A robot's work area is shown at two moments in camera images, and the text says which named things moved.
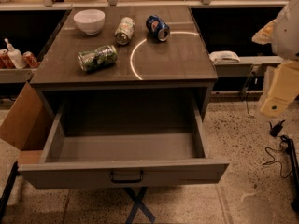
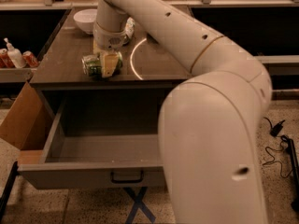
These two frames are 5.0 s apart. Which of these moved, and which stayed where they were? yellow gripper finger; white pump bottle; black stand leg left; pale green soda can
Moved: yellow gripper finger
Stayed: black stand leg left; pale green soda can; white pump bottle
